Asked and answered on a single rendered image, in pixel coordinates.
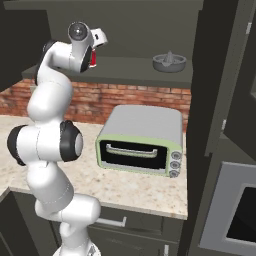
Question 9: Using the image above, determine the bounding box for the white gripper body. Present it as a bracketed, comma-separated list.
[93, 28, 109, 47]

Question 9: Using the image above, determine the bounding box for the dark tall cabinet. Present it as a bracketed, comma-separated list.
[177, 0, 256, 256]

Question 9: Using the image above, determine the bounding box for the dark base cabinet door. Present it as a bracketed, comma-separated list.
[87, 225, 182, 256]

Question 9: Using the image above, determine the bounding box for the red can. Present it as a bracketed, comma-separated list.
[90, 48, 98, 69]

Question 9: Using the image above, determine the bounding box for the grey citrus juicer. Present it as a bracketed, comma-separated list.
[152, 50, 187, 74]

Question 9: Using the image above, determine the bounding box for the green and grey toaster oven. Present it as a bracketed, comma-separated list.
[95, 104, 185, 180]

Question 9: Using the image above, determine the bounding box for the dark drawer front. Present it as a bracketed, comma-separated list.
[89, 205, 185, 235]

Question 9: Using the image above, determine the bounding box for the grey built-in oven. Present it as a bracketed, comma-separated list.
[199, 161, 256, 256]

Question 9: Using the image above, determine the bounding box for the dark open wall cabinet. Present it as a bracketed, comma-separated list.
[3, 0, 205, 90]

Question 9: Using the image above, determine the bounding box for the toaster oven door handle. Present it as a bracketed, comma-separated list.
[105, 143, 159, 159]

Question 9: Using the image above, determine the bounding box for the silver drawer handle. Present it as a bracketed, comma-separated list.
[95, 216, 128, 228]

